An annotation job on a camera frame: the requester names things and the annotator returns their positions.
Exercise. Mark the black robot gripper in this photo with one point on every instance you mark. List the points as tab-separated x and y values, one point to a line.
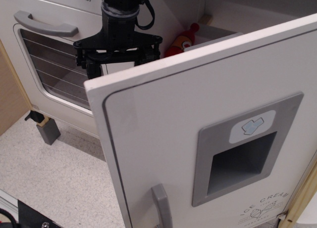
116	42

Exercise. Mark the white toy fridge door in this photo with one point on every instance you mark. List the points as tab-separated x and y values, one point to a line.
149	117

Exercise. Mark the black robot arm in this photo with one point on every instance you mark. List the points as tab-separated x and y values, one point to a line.
126	5

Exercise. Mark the red toy ketchup bottle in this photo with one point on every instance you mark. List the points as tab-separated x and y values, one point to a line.
183	41

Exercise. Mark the white toy oven door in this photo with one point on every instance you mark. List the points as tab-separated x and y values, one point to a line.
46	65

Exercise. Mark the grey kitchen leg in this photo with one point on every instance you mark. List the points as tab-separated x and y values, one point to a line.
49	131

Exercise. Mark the grey ice dispenser panel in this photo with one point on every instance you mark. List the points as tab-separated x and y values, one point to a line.
242	149

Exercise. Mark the black clamp bracket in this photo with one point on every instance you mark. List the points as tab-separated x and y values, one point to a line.
35	116

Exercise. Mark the grey oven door handle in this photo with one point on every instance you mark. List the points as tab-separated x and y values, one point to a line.
26	20

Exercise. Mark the grey fridge door handle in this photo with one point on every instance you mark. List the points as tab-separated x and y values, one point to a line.
162	205

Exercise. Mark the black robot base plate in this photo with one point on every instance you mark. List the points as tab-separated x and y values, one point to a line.
30	218

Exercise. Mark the light wood side post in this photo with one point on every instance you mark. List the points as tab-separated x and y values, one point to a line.
302	199

